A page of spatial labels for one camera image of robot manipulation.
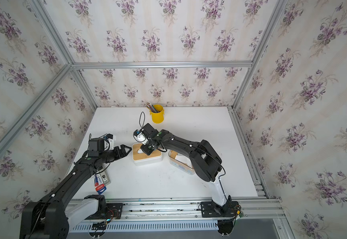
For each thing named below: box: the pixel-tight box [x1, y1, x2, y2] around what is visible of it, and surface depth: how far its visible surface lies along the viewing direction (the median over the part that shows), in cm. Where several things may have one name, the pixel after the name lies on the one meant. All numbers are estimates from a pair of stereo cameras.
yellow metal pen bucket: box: [149, 104, 165, 124], surface depth 112 cm
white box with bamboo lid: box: [132, 142, 164, 166], surface depth 87 cm
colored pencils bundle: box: [146, 102, 160, 114], surface depth 103 cm
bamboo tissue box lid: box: [168, 149, 194, 170], surface depth 82 cm
